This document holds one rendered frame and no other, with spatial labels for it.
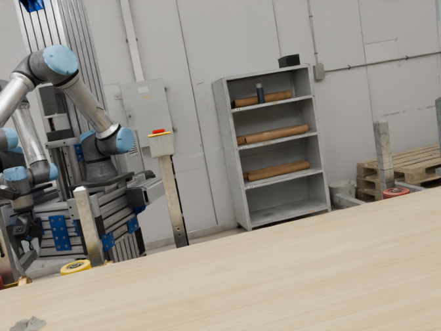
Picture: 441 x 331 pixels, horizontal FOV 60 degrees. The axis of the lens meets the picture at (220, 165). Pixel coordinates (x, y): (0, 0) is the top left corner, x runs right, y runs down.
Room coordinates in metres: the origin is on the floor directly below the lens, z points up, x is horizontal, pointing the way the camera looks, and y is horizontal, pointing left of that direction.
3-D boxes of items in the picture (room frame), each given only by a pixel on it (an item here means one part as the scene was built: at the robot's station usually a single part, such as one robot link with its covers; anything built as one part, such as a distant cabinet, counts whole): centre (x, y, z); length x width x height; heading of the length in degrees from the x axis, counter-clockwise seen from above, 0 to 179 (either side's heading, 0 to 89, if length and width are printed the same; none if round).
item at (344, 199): (1.40, -0.51, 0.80); 0.44 x 0.03 x 0.04; 10
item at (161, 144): (1.18, 0.17, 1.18); 0.07 x 0.07 x 0.08; 10
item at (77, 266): (1.03, 0.45, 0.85); 0.08 x 0.08 x 0.11
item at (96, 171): (1.82, 0.56, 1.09); 0.15 x 0.15 x 0.10
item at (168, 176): (1.18, 0.17, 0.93); 0.05 x 0.05 x 0.45; 10
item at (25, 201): (1.47, 0.78, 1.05); 0.08 x 0.08 x 0.05
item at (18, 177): (1.47, 0.78, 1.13); 0.09 x 0.08 x 0.11; 41
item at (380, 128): (1.31, -0.56, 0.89); 0.04 x 0.04 x 0.48; 10
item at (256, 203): (3.89, -0.54, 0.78); 0.90 x 0.45 x 1.55; 103
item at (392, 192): (1.20, -0.54, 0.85); 0.08 x 0.08 x 0.11
